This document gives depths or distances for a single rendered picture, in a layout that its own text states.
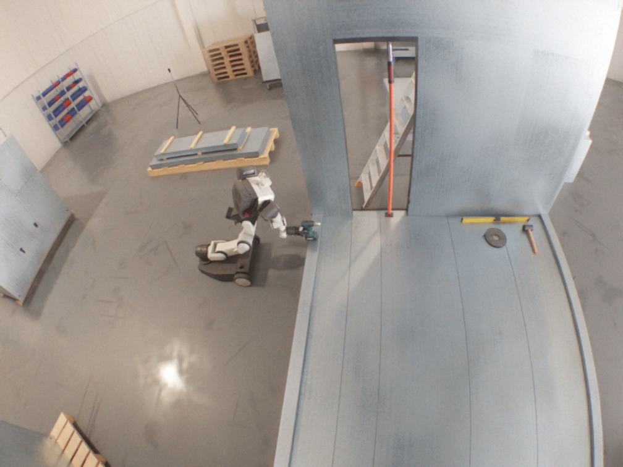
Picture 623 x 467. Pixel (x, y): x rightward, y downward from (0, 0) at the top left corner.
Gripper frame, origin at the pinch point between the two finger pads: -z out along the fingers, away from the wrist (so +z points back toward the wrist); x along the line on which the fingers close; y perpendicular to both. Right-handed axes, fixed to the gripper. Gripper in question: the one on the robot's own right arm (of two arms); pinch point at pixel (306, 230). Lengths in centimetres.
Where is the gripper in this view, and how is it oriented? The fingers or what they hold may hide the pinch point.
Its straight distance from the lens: 282.3
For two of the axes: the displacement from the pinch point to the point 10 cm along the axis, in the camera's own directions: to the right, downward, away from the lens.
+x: 1.2, -7.8, 6.1
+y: 1.6, 6.2, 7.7
